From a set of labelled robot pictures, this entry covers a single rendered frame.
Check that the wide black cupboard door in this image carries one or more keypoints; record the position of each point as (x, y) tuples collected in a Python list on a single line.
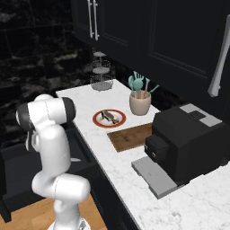
[(122, 30)]

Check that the black lower cupboard run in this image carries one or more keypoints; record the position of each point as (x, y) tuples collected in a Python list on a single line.
[(110, 197)]

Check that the brown wooden cutting board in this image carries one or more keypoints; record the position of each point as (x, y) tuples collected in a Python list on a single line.
[(128, 138)]

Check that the teal slanted utensil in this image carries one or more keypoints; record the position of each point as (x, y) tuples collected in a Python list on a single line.
[(152, 90)]

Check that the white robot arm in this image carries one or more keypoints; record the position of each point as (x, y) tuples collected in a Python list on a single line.
[(54, 149)]

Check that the narrow black cupboard door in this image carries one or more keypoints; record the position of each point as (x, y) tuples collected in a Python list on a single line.
[(80, 18)]

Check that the beige utensil pot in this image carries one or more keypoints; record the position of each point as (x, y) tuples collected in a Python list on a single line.
[(139, 104)]

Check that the brown grey meat piece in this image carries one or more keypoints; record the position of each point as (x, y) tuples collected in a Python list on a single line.
[(108, 115)]

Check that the red rimmed white plate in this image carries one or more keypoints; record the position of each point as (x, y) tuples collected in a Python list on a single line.
[(119, 119)]

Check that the teal spoon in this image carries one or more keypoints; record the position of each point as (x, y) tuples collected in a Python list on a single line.
[(138, 85)]

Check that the black coffee machine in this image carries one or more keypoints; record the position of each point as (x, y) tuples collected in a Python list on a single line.
[(185, 143)]

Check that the open black drawer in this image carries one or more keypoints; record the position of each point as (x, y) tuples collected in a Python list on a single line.
[(18, 176)]

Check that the tall black cupboard door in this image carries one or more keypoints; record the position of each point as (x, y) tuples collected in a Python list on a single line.
[(185, 45)]

